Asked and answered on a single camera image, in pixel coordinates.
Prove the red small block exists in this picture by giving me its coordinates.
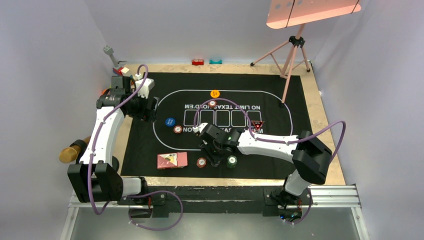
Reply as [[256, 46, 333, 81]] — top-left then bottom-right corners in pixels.
[[191, 58, 205, 66]]

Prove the black poker table mat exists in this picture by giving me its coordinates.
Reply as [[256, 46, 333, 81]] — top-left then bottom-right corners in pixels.
[[121, 72, 312, 179]]

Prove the purple cable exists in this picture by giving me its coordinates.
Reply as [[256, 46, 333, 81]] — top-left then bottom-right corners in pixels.
[[87, 63, 184, 232], [193, 97, 347, 226]]

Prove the blue round dealer button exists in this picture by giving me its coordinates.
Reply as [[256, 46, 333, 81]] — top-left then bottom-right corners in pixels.
[[165, 117, 176, 127]]

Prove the red poker chip stack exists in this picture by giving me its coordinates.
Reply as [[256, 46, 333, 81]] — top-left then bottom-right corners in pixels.
[[196, 157, 207, 168]]

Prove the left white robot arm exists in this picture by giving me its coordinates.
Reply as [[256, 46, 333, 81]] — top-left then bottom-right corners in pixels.
[[67, 76, 159, 205]]

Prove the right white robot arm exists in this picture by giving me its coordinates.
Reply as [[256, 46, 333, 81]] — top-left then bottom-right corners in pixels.
[[193, 123, 333, 204]]

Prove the pink music stand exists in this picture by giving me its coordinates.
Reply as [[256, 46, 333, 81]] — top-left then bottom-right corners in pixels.
[[250, 0, 362, 105]]

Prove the teal small block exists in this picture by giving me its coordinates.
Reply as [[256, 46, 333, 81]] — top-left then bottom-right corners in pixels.
[[209, 58, 223, 65]]

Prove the green poker chip stack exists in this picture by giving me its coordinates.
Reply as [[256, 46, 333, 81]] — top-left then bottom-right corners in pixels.
[[226, 155, 238, 169]]

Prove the gold microphone on stand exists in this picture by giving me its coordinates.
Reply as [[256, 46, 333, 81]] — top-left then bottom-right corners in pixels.
[[58, 136, 91, 164]]

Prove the colourful toy block train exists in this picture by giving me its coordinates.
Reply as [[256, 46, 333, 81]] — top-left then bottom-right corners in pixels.
[[112, 66, 132, 77]]

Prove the red triangular button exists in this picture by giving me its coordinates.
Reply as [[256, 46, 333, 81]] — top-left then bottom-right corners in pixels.
[[251, 120, 264, 132]]

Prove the orange round button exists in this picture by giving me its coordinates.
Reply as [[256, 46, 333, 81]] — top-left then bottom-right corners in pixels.
[[210, 89, 221, 99]]

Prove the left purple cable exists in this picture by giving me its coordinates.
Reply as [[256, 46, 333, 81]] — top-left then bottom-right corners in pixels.
[[87, 63, 184, 232]]

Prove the pink playing card box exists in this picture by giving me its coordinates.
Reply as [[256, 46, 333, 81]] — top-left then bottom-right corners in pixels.
[[157, 152, 188, 170]]

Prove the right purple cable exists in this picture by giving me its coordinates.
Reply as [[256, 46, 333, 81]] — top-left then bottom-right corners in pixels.
[[193, 97, 347, 226]]

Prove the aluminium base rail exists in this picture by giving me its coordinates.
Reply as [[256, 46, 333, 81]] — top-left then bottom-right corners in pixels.
[[60, 184, 370, 240]]

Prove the red poker chip top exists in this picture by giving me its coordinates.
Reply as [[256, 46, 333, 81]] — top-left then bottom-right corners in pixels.
[[208, 100, 217, 108]]

